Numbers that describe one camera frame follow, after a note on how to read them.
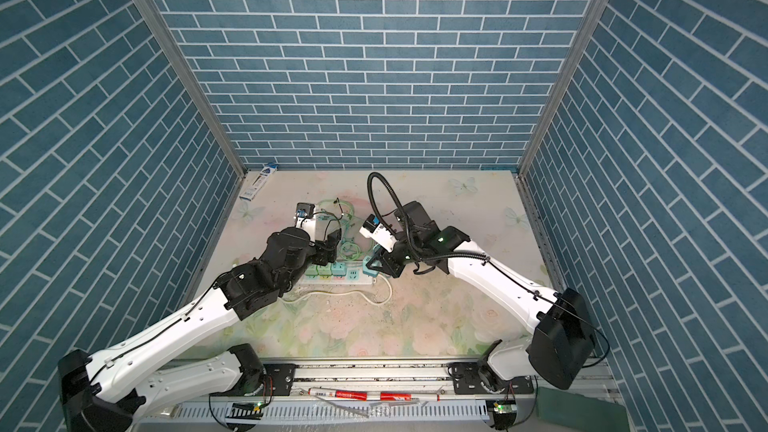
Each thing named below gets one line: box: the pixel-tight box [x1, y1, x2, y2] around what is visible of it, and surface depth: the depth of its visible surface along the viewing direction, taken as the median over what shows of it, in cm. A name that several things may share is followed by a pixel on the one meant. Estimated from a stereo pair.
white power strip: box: [297, 264, 376, 286], surface depth 91 cm
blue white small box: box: [239, 165, 279, 201], surface depth 118 cm
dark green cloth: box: [536, 386, 630, 432], surface depth 72 cm
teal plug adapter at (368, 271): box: [362, 256, 383, 277], surface depth 75 cm
